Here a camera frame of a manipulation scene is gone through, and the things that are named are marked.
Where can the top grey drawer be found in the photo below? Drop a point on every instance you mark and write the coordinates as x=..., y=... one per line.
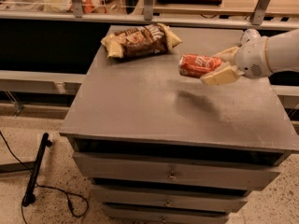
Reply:
x=216, y=174

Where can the grey drawer cabinet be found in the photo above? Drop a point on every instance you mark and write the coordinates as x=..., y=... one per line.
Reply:
x=145, y=107

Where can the grey drawer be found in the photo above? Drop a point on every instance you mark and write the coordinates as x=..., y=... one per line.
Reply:
x=164, y=216
x=168, y=198
x=216, y=174

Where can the middle grey drawer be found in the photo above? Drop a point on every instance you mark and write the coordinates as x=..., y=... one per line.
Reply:
x=168, y=198

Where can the black floor stand bar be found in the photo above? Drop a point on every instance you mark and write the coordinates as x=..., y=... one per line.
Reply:
x=29, y=196

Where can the grey metal railing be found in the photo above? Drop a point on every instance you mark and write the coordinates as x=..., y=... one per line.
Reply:
x=238, y=14

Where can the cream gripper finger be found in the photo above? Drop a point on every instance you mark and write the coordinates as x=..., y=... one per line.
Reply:
x=227, y=55
x=224, y=74

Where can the clear plastic water bottle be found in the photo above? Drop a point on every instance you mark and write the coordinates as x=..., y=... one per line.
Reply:
x=248, y=35

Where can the brown chip bag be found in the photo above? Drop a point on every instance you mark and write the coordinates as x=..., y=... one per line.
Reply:
x=140, y=41

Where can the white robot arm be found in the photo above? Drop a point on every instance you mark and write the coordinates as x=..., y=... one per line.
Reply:
x=282, y=52

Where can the red coke can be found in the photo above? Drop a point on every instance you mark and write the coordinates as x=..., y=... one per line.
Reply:
x=193, y=65

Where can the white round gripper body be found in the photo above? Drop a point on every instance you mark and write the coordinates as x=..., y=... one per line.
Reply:
x=251, y=59

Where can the bottom grey drawer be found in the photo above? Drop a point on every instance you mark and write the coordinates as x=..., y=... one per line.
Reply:
x=164, y=216

